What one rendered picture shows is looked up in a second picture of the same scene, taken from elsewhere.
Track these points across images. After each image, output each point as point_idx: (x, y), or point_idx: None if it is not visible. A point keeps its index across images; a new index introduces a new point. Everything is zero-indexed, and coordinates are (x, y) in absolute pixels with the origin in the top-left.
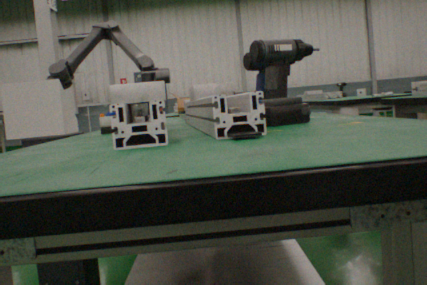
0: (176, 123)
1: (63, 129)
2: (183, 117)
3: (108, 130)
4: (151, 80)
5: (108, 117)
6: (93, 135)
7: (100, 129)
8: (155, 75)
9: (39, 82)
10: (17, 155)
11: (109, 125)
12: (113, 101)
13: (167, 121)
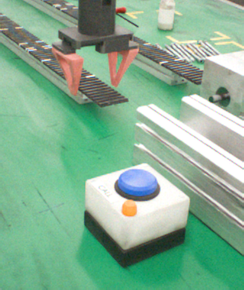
0: (163, 105)
1: None
2: (49, 12)
3: (145, 251)
4: None
5: (152, 213)
6: (86, 265)
7: (123, 254)
8: None
9: None
10: None
11: (150, 235)
12: None
13: (48, 43)
